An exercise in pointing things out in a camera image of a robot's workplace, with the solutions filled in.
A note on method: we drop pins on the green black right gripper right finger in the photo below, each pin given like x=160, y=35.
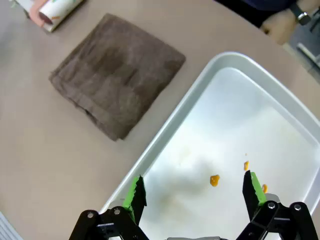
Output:
x=252, y=192

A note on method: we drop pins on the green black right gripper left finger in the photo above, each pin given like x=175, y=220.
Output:
x=133, y=197

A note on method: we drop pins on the brown towel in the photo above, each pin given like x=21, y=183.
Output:
x=115, y=75

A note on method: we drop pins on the white printed paper roll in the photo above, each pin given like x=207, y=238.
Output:
x=62, y=10

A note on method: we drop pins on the person's left hand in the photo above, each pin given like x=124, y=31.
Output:
x=278, y=26

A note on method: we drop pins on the person's right hand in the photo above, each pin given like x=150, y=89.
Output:
x=35, y=12

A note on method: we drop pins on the long orange sauce stain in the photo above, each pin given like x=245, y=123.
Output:
x=264, y=188

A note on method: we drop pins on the small orange sauce stain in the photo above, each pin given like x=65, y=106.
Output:
x=246, y=165

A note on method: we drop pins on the silver metal baking tray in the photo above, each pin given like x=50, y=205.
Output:
x=237, y=120

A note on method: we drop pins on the black wrist watch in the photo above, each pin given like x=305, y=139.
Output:
x=301, y=13

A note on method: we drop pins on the person in purple jacket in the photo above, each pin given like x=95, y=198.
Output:
x=250, y=6

